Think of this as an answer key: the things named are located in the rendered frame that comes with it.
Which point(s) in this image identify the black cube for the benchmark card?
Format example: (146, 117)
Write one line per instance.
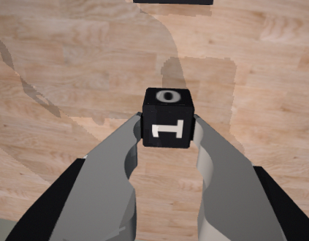
(167, 118)

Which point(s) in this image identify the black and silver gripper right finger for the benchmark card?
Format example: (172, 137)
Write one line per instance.
(241, 201)

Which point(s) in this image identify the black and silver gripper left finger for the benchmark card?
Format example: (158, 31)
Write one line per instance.
(92, 200)

